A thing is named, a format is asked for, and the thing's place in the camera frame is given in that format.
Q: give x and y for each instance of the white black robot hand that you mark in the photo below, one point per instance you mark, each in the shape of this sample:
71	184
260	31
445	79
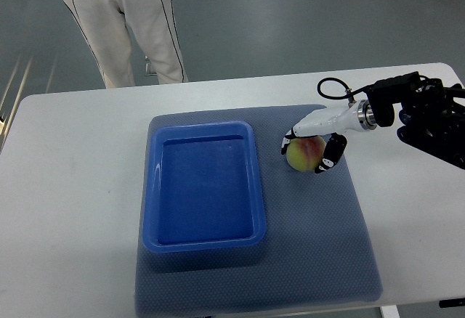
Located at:
331	124

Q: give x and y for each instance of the yellow red peach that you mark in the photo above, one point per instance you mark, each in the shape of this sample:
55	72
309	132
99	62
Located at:
305	154

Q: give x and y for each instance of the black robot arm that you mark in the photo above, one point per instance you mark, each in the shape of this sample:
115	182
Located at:
433	121

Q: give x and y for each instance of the lower metal floor plate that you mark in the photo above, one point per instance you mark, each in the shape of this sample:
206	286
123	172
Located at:
148	70

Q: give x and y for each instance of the blue-grey textured mat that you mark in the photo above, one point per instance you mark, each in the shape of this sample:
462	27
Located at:
316	249

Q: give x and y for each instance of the blue plastic tray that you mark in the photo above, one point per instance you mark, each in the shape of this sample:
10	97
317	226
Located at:
203	189

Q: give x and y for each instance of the white table leg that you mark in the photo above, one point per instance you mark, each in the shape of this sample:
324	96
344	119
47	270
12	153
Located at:
390	311

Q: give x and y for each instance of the person in white trousers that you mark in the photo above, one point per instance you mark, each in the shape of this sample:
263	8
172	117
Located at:
110	26

